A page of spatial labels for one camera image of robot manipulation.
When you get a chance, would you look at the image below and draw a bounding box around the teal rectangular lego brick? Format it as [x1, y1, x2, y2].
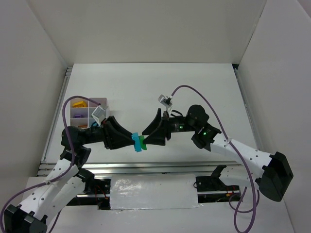
[132, 132, 142, 152]

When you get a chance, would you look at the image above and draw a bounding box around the green lego brick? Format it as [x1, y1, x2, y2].
[138, 135, 147, 150]

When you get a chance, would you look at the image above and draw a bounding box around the yellow rectangular lego brick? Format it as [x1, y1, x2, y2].
[72, 100, 88, 108]

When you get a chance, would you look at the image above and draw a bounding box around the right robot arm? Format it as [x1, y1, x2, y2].
[142, 105, 294, 202]

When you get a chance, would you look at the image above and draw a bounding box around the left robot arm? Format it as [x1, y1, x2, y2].
[0, 116, 135, 233]

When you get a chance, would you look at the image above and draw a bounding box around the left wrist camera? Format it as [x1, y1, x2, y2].
[91, 105, 109, 126]

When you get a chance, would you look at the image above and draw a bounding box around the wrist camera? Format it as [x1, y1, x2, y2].
[91, 105, 109, 126]
[158, 95, 173, 115]

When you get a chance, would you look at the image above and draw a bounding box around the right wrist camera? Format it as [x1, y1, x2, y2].
[158, 95, 173, 115]

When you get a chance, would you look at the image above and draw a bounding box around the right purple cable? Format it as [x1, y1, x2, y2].
[171, 85, 260, 233]

